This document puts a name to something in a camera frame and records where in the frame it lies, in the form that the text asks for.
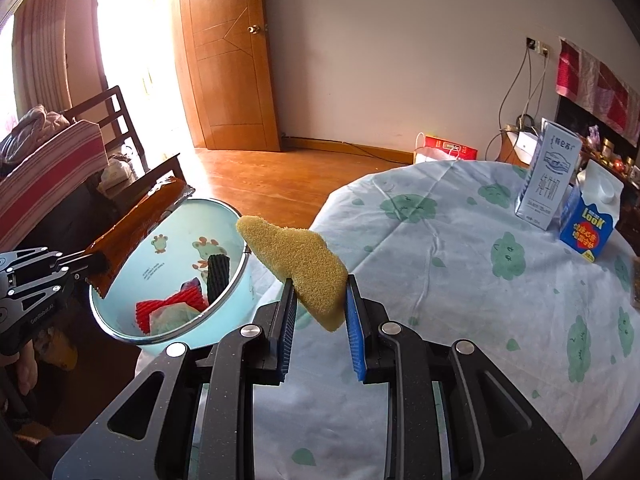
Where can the person's left hand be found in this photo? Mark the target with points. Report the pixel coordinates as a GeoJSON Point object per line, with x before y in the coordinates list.
{"type": "Point", "coordinates": [27, 370]}

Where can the person's leg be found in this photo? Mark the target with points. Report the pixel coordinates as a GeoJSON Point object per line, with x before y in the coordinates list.
{"type": "Point", "coordinates": [55, 455]}

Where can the clear pink plastic bag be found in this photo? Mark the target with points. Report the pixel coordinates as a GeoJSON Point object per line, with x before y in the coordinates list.
{"type": "Point", "coordinates": [172, 317]}

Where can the tall white milk carton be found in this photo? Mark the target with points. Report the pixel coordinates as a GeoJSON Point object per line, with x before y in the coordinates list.
{"type": "Point", "coordinates": [542, 180]}

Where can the red striped cloth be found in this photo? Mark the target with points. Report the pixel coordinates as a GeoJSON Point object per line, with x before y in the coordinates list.
{"type": "Point", "coordinates": [50, 170]}

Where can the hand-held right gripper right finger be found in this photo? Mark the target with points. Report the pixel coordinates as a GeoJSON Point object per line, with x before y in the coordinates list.
{"type": "Point", "coordinates": [356, 340]}

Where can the gold jar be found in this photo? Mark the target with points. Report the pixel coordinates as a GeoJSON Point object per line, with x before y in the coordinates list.
{"type": "Point", "coordinates": [607, 147]}

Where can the pink curtain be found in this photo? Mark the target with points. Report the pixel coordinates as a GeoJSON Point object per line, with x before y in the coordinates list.
{"type": "Point", "coordinates": [50, 35]}

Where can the black television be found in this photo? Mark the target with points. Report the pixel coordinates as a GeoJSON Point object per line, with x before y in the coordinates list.
{"type": "Point", "coordinates": [575, 115]}

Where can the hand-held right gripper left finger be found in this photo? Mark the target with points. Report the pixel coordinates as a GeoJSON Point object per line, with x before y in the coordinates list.
{"type": "Point", "coordinates": [286, 340]}

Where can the blue white gable carton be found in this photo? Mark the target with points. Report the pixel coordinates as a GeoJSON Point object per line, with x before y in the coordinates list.
{"type": "Point", "coordinates": [587, 230]}

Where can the wooden door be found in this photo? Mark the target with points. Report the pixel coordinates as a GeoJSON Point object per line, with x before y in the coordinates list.
{"type": "Point", "coordinates": [230, 85]}

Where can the grey jacket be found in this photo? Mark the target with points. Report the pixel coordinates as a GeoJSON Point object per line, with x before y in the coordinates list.
{"type": "Point", "coordinates": [30, 130]}

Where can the red foam net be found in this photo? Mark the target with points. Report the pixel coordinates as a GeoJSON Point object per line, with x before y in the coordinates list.
{"type": "Point", "coordinates": [150, 310]}

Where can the light blue cartoon bin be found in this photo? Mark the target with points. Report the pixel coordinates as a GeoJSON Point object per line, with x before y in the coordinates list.
{"type": "Point", "coordinates": [165, 230]}

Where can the red pink cloth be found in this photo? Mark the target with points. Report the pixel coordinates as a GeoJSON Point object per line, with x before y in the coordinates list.
{"type": "Point", "coordinates": [600, 80]}

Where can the green snack bar packet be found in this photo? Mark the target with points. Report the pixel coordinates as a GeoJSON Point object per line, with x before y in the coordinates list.
{"type": "Point", "coordinates": [636, 285]}

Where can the wall socket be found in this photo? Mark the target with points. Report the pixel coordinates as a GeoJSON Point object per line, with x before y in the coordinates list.
{"type": "Point", "coordinates": [537, 46]}

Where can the black foam net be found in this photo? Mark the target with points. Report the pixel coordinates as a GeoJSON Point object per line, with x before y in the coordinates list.
{"type": "Point", "coordinates": [218, 275]}

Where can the white flat box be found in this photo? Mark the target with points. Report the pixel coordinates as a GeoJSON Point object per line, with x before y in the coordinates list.
{"type": "Point", "coordinates": [527, 147]}

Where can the yellow sponge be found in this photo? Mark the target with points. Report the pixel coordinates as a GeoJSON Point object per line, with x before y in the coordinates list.
{"type": "Point", "coordinates": [295, 265]}

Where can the silver brown snack wrapper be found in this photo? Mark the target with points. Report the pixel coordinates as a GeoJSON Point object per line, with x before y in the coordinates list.
{"type": "Point", "coordinates": [135, 225]}

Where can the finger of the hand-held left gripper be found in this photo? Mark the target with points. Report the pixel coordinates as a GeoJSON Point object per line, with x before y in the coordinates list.
{"type": "Point", "coordinates": [35, 256]}
{"type": "Point", "coordinates": [45, 280]}

